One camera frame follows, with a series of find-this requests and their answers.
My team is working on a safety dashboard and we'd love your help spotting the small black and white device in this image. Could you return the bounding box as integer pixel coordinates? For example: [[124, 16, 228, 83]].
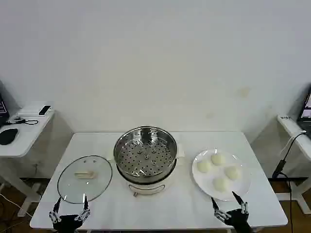
[[38, 105, 52, 116]]

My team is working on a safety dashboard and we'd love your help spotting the black computer mouse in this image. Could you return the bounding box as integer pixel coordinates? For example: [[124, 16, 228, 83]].
[[0, 128, 19, 146]]

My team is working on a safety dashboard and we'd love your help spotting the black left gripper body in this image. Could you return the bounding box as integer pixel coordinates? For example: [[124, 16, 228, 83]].
[[52, 215, 82, 233]]

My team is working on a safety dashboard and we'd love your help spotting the white steamed bun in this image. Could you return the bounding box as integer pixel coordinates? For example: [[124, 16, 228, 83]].
[[213, 178, 230, 194], [224, 166, 242, 181], [210, 153, 226, 166], [196, 160, 212, 174]]

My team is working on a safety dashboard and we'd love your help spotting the white electric cooker base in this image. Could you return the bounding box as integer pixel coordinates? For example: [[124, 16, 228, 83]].
[[106, 143, 185, 198]]

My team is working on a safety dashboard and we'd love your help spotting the flat white box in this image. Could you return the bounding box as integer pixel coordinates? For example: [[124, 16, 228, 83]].
[[18, 104, 54, 117]]

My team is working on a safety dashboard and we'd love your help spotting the dark laptop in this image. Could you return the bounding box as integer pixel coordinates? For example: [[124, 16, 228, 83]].
[[0, 92, 10, 127]]

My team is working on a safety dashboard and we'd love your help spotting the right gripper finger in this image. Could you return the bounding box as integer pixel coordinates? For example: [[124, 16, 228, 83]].
[[210, 197, 228, 223], [231, 191, 249, 216]]

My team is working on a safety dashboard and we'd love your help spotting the white desk with legs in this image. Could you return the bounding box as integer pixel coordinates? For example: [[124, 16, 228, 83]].
[[276, 115, 311, 215]]

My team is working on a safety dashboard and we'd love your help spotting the perforated steel steamer basket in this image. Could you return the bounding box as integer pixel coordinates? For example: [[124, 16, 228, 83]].
[[113, 125, 178, 185]]

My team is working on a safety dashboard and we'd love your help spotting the black cable with adapter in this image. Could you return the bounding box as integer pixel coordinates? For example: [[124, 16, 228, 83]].
[[272, 132, 307, 233]]

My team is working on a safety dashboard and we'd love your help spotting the thin black cable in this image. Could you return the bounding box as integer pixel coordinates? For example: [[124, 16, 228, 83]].
[[8, 117, 39, 126]]

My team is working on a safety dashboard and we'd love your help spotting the thin white floor cable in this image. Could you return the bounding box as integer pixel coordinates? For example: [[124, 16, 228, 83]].
[[0, 193, 33, 218]]

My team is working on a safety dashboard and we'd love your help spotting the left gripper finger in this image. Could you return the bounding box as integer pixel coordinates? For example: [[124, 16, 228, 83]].
[[74, 195, 91, 221], [49, 197, 61, 223]]

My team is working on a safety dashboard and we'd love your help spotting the white round plate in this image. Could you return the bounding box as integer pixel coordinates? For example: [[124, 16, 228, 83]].
[[191, 148, 252, 201]]

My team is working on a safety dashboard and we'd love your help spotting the open laptop with lit screen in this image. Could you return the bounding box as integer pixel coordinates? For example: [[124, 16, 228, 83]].
[[297, 83, 311, 134]]

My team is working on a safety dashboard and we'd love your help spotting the round glass lid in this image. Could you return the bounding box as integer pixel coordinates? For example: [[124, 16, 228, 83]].
[[57, 155, 113, 204]]

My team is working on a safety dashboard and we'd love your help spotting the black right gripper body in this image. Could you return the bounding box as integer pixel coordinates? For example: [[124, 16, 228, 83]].
[[225, 208, 252, 233]]

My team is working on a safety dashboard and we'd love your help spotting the white side desk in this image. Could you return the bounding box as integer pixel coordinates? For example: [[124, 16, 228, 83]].
[[0, 106, 55, 216]]

